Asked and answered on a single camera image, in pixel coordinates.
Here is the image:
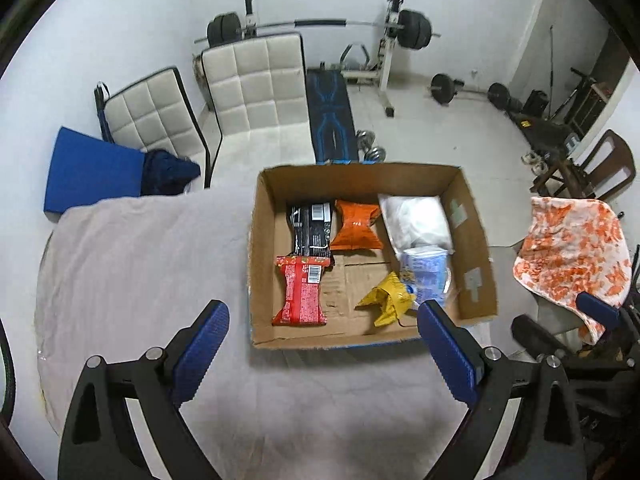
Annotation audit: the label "blue tissue pack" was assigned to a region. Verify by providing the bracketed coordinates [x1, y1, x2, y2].
[399, 246, 452, 310]

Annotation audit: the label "yellow snack packet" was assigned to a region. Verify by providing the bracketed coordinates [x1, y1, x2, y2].
[356, 272, 416, 328]

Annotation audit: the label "red snack packet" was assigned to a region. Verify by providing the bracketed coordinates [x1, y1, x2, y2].
[271, 255, 331, 326]

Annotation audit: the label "white soft plastic bag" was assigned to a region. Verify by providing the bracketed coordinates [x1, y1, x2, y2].
[378, 194, 454, 257]

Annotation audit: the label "orange snack packet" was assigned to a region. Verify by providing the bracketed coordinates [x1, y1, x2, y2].
[330, 200, 383, 252]

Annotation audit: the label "black snack packet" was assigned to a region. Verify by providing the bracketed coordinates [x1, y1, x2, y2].
[288, 203, 332, 258]

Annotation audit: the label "orange white patterned cloth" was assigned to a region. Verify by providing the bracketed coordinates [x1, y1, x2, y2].
[512, 196, 631, 344]

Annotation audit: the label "grey table cloth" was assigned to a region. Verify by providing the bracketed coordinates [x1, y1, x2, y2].
[36, 190, 466, 479]

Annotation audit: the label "brown wooden chair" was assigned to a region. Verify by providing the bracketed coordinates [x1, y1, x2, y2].
[529, 129, 637, 202]

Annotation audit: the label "blue foam cushion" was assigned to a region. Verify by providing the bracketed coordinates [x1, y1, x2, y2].
[43, 127, 144, 214]

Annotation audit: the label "dark blue cloth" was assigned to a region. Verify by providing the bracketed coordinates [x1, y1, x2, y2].
[140, 150, 201, 196]

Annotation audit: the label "cardboard box with blue print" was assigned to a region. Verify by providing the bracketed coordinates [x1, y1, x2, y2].
[247, 162, 498, 350]

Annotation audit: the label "chrome dumbbells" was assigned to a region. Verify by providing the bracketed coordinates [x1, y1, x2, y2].
[356, 130, 386, 162]

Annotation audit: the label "floor barbell with plates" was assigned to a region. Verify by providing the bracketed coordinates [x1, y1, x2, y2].
[430, 73, 511, 110]

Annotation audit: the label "white quilted chair left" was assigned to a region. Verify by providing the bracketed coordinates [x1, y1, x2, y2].
[93, 66, 212, 191]

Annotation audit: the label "white quilted chair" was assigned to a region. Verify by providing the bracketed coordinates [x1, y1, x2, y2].
[93, 66, 212, 191]
[202, 32, 316, 172]

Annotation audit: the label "blue black weight bench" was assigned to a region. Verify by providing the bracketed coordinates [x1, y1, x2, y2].
[306, 70, 359, 164]

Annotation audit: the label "white quilted chair right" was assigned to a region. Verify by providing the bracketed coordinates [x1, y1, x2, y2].
[202, 32, 316, 172]

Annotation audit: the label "barbell on rack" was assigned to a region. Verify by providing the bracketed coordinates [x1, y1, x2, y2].
[194, 10, 442, 51]

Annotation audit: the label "white barbell rack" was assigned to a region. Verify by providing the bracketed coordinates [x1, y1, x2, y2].
[341, 0, 404, 118]

